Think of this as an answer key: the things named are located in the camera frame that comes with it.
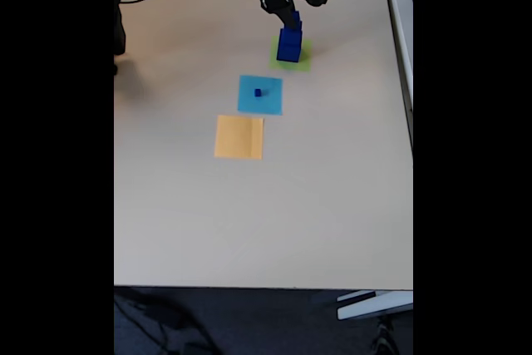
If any large blue cube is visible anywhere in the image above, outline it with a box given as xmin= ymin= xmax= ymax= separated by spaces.
xmin=275 ymin=29 xmax=304 ymax=64

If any orange paper square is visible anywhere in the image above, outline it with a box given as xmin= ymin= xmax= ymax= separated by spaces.
xmin=213 ymin=114 xmax=265 ymax=161

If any light blue paper square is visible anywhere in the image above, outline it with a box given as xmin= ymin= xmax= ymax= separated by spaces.
xmin=237 ymin=74 xmax=284 ymax=116

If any medium blue cube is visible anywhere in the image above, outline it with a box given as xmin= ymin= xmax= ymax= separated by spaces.
xmin=278 ymin=20 xmax=303 ymax=49

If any white desk with dark edge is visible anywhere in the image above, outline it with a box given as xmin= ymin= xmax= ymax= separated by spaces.
xmin=380 ymin=0 xmax=414 ymax=156

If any green paper square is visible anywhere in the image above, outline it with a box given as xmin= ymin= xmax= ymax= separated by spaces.
xmin=268 ymin=37 xmax=313 ymax=73

